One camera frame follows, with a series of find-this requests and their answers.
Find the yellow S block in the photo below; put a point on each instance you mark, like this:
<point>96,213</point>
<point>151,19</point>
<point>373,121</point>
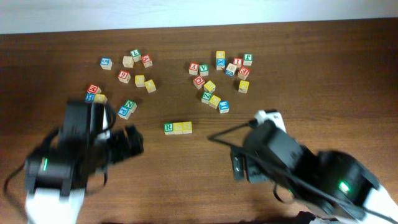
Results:
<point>178,128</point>

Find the red Q block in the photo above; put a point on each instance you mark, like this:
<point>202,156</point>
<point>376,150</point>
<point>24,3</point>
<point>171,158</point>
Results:
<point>198,82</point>

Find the green Z block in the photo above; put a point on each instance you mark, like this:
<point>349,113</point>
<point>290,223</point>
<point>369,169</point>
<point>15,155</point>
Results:
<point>206,97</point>

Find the red 6 block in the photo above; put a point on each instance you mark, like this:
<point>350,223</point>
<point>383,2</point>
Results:
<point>124,76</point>

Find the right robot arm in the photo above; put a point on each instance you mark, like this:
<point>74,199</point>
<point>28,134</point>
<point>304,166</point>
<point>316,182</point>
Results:
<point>332,184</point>

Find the red M block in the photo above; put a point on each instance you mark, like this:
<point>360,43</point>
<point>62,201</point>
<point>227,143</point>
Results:
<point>94,89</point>

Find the yellow top block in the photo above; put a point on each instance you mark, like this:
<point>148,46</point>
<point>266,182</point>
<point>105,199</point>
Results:
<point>220,54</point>

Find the yellow U block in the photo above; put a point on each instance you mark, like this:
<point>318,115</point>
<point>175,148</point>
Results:
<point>243,86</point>

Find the green V block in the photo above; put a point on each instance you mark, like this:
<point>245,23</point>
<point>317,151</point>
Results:
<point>204,70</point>

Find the red A block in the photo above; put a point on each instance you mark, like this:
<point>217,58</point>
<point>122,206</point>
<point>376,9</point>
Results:
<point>147,61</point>

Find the blue lower right block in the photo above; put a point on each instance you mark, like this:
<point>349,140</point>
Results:
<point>223,107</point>

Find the red E block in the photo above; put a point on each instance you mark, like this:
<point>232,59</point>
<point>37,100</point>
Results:
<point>243,73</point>

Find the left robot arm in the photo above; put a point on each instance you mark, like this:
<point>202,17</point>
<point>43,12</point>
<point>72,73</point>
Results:
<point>56,177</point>

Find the blue H block upper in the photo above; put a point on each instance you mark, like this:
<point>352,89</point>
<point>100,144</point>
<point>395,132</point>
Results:
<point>89,98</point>

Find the plain wooden block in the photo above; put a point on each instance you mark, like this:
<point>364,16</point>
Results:
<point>128,62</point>

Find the green T block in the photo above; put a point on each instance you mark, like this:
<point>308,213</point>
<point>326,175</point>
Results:
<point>136,55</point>

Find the yellow block left pair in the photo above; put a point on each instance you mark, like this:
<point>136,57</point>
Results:
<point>140,80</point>

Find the yellow O block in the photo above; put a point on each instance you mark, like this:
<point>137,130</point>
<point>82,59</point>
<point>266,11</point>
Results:
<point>100,98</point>

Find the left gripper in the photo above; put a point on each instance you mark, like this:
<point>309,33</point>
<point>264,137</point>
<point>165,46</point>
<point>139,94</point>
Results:
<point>127,150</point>

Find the red I block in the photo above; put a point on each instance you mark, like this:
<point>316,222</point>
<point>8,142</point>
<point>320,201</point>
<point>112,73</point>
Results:
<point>238,62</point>

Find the green N block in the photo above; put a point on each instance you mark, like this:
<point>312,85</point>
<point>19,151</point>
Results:
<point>131,105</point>

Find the blue X block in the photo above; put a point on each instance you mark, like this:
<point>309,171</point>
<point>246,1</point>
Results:
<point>220,63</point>

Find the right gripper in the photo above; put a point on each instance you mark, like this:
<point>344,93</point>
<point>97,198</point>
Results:
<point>250,170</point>

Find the green R block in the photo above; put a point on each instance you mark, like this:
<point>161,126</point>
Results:
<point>168,128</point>

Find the red Y block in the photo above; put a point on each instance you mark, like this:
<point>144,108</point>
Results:
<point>193,68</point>

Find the blue side wooden block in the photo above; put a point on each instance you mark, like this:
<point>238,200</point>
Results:
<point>230,70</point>

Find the blue P block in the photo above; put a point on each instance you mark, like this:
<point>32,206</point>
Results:
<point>124,112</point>

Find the blue 5 block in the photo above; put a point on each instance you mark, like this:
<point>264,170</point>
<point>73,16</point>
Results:
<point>106,63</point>

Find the yellow block tilted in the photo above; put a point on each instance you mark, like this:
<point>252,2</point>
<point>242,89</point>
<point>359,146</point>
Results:
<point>150,86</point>

